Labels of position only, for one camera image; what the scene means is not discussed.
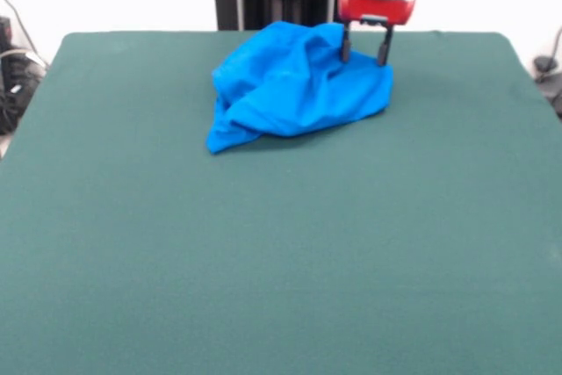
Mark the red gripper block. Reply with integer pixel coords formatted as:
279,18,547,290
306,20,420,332
336,0,417,67

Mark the blue printed shirt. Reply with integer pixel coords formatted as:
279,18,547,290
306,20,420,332
205,20,395,155

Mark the dark green table cloth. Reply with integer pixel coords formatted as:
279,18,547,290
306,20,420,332
0,30,562,375

